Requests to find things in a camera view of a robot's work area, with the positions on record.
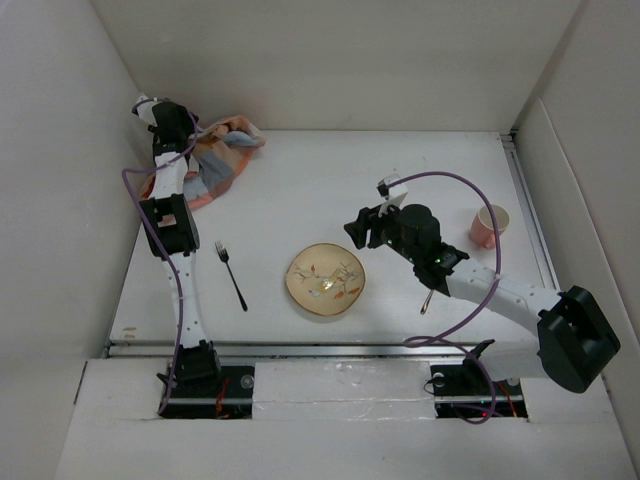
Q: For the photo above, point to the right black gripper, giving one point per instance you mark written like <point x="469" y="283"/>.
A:
<point x="369" y="219"/>

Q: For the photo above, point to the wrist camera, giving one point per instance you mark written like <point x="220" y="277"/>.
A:
<point x="143" y="109"/>
<point x="392" y="191"/>

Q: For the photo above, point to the black metal spoon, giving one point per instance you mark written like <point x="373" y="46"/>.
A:
<point x="426" y="302"/>

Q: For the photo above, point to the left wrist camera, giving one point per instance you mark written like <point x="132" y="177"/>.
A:
<point x="143" y="109"/>

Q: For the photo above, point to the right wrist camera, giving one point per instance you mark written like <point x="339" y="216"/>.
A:
<point x="392" y="191"/>

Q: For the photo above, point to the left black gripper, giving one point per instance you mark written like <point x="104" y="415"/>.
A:
<point x="186" y="121"/>

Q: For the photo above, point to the aluminium front rail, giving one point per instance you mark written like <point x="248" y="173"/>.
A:
<point x="286" y="350"/>

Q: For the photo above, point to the aluminium rail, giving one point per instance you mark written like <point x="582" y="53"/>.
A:
<point x="533" y="226"/>
<point x="286" y="350"/>

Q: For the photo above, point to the beige floral ceramic plate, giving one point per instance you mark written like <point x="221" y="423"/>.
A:
<point x="325" y="279"/>

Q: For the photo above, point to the checkered orange blue cloth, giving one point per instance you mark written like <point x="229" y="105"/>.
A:
<point x="220" y="155"/>

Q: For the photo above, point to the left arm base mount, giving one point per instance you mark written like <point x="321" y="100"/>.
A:
<point x="230" y="397"/>

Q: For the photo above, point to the black metal fork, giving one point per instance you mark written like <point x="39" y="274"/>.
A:
<point x="223" y="256"/>

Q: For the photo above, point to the pink ceramic cup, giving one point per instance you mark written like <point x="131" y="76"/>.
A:
<point x="487" y="226"/>

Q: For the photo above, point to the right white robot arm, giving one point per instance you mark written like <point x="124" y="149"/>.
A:
<point x="574" y="339"/>

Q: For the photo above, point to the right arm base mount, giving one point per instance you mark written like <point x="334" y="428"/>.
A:
<point x="464" y="393"/>

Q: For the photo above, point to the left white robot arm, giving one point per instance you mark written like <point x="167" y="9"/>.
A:
<point x="173" y="237"/>

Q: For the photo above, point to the aluminium right side rail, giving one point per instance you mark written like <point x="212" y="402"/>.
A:
<point x="533" y="226"/>

